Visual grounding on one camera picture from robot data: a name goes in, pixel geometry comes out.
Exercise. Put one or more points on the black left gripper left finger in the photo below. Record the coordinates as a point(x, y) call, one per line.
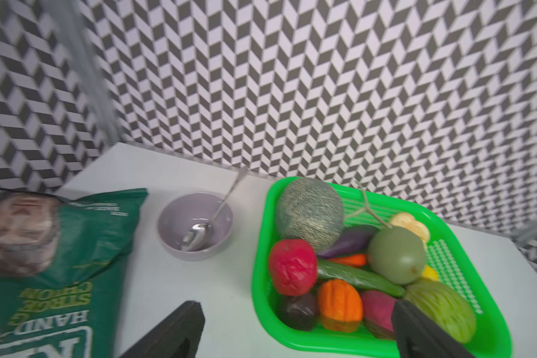
point(178, 335)

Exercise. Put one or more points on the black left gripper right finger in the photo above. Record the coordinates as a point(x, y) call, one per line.
point(417, 335)

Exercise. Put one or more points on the light green cabbage toy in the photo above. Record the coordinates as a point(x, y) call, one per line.
point(445, 307)

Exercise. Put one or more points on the magenta sweet potato toy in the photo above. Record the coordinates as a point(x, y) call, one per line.
point(377, 313)

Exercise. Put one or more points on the yellow toy piece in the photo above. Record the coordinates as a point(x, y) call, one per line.
point(430, 273)

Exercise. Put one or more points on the orange pumpkin toy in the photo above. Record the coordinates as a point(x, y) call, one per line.
point(340, 306)

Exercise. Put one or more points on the green round fruit toy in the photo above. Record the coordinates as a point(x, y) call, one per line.
point(397, 254)

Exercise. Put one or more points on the orange carrot toy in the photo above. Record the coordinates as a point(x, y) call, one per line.
point(355, 260)

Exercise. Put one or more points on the metal spoon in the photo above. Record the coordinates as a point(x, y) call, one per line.
point(197, 235)

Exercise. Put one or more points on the grey bowl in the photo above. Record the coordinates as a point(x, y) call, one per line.
point(186, 213)

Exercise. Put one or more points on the green cucumber toy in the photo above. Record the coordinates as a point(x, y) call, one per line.
point(358, 278)

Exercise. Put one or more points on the purple eggplant toy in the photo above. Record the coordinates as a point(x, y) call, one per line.
point(352, 239)

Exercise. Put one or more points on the cream cauliflower toy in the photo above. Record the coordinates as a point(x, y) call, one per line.
point(409, 222)

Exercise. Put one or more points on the dark purple round toy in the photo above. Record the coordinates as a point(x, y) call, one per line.
point(299, 312)

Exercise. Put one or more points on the green plastic basket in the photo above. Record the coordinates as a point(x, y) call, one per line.
point(445, 254)

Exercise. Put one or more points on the green chips bag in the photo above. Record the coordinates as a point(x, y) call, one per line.
point(62, 269)

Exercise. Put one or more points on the netted green melon toy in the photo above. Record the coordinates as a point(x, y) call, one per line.
point(310, 210)

